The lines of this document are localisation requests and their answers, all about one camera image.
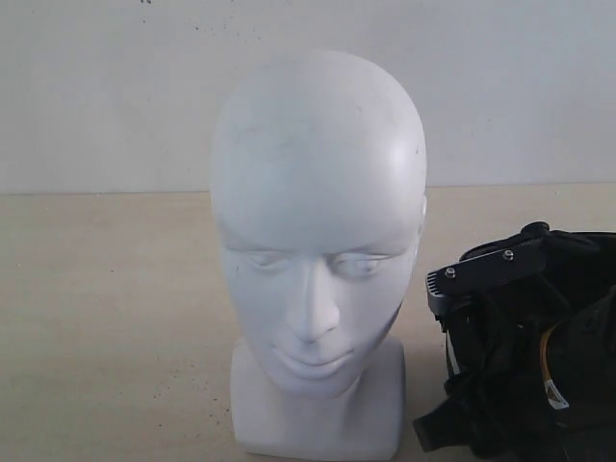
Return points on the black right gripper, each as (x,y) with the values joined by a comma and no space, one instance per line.
(532,372)

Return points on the black helmet with tinted visor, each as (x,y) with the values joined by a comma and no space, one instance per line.
(575,260)

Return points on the white mannequin head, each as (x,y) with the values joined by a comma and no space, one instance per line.
(318,192)

